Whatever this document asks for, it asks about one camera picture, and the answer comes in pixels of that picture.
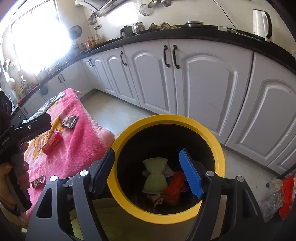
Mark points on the red crinkled wrapper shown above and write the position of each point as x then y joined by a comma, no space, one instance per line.
172,193

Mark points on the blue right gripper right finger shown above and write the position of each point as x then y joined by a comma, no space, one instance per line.
192,176

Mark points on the yellow rimmed trash bin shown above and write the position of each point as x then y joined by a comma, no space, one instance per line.
161,136

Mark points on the small wall fan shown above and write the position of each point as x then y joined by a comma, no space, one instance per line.
75,32

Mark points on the brown snack bar wrapper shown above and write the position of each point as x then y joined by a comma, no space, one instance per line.
41,180

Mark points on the hanging utensils set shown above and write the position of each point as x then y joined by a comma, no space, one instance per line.
164,3

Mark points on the white lower cabinets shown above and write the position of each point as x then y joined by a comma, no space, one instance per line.
244,98

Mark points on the light blue cloth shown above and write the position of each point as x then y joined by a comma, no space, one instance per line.
45,106

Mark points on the green cushion seat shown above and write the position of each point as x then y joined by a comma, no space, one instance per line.
117,224

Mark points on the steel stock pot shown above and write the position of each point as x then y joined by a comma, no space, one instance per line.
42,75

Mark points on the dark green snack packet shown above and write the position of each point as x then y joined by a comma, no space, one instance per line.
70,121

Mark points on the black countertop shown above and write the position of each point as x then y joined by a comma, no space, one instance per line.
206,32

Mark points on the white electric kettle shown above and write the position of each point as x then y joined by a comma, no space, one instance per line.
262,25

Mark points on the hanging strainer ladle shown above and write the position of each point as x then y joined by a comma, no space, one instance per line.
144,10

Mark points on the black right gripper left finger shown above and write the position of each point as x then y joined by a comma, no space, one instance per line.
100,171

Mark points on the red cylindrical can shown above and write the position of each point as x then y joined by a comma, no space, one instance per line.
51,143

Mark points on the steel kettle pot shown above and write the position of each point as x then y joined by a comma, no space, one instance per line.
138,28

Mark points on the black range hood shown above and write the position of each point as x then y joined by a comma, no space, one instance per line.
100,7

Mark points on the person's left hand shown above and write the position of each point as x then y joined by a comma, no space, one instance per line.
23,182

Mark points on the ginger pile on counter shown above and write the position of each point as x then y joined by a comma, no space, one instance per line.
164,26

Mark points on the steel bowl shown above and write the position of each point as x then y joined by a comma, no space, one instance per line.
195,24

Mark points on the red plastic bag on floor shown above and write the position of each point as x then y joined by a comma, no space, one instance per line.
279,198

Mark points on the yellow green sponge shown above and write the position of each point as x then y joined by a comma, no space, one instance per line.
156,181

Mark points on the pink fleece blanket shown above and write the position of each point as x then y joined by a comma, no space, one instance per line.
81,146

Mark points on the dark teapot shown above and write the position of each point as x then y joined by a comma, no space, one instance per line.
126,31

